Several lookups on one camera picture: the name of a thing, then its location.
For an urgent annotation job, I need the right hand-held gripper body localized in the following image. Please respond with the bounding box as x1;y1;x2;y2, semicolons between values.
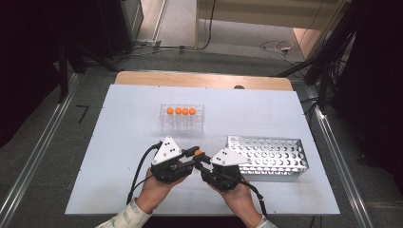
201;147;252;193

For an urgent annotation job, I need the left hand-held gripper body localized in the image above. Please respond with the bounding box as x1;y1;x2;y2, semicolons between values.
150;135;195;185

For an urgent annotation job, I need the clear plastic tube rack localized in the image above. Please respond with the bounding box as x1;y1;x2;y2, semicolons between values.
159;103;205;136

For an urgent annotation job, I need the perforated metal tube rack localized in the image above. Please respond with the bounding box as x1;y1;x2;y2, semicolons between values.
225;135;310;179

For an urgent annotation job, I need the person's left hand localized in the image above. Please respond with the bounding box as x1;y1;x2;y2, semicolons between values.
135;166;189;215

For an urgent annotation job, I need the person's right hand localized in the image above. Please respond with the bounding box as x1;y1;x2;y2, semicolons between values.
208;184;262;228

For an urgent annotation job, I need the white table board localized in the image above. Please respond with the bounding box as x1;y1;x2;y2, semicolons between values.
65;84;340;217

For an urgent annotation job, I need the wooden table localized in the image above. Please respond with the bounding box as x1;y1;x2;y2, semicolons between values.
113;70;294;92

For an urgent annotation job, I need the black metal stand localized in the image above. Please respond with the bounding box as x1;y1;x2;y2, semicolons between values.
56;41;122;104

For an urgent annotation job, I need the dark cabinet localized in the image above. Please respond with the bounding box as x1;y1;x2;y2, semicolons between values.
94;0;145;60

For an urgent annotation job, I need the black tripod stand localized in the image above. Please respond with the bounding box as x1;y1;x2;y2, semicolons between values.
275;0;362;112

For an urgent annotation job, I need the beige wooden cabinet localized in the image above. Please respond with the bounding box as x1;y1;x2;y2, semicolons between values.
194;0;353;60

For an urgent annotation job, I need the dark curtain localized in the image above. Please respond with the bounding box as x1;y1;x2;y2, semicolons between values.
0;0;66;148

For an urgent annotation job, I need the left hand-held gripper cable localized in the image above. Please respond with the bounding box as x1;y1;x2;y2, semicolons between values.
125;141;164;205

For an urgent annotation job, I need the aluminium floor rail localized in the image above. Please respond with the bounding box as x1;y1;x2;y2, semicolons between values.
305;85;374;228
0;73;80;228

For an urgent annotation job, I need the white floor cable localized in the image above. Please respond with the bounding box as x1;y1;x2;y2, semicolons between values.
259;39;297;65

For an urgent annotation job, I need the black floor cable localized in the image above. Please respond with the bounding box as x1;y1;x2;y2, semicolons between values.
158;0;218;53

